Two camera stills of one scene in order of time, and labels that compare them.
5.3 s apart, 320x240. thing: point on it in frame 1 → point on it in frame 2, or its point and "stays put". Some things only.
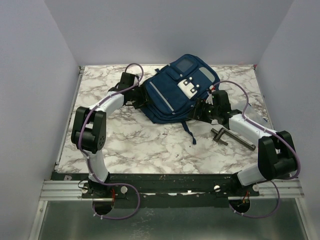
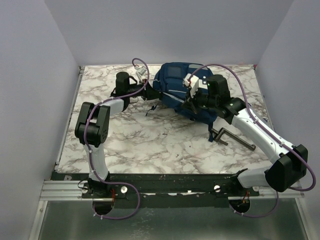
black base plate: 163,189 stays put
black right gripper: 201,104 → 191,101
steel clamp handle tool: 222,131 stays put
